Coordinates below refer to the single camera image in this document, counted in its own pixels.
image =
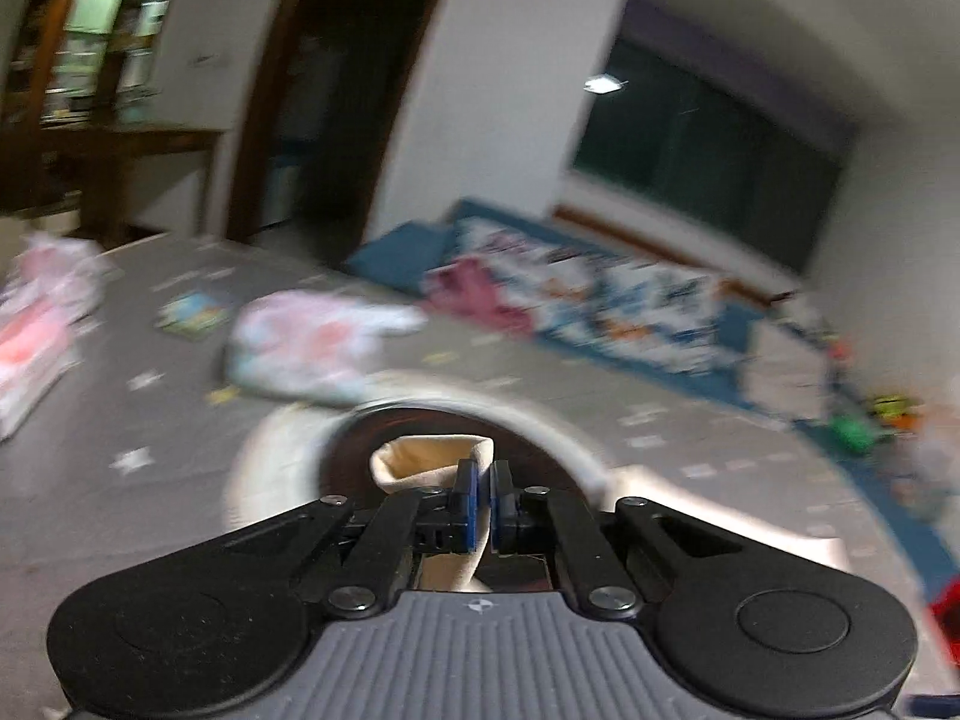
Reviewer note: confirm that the pile of small plush toys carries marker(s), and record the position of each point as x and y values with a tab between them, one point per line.
896	409

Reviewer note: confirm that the clear plastic storage box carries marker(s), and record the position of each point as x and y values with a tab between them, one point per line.
930	465

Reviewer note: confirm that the wooden desk with shelves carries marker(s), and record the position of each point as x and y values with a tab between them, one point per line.
112	157

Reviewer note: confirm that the plain grey cushion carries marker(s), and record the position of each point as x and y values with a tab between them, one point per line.
787	375

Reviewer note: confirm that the white pink plastic bag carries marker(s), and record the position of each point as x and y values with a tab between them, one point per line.
60	270

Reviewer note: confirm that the red plastic stool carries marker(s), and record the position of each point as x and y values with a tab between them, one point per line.
946	630

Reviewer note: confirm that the cream sweatshirt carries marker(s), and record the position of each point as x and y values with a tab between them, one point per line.
420	461

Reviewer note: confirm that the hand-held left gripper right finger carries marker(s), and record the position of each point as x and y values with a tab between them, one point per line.
496	506

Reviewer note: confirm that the pink cloth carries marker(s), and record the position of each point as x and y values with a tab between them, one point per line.
480	292

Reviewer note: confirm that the green round bowl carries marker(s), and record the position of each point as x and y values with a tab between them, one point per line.
851	433

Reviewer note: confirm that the colourful picture book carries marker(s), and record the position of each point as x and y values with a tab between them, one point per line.
191	313

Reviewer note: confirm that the small butterfly print cushion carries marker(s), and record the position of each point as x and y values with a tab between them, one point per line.
525	247

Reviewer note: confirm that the dark wooden door frame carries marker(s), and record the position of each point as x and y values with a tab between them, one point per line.
255	127

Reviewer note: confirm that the grey star tablecloth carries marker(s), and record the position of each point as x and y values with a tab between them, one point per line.
150	405

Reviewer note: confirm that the green framed window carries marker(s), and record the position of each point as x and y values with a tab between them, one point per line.
712	157

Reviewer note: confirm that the large butterfly print cushion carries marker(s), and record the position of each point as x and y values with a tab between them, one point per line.
652	322

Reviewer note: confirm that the built-in round induction cooktop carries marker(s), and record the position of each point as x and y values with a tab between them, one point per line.
352	435

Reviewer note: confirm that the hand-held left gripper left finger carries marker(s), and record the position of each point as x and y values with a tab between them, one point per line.
469	506

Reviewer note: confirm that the pale printed plastic bag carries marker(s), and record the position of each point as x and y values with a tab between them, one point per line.
307	345

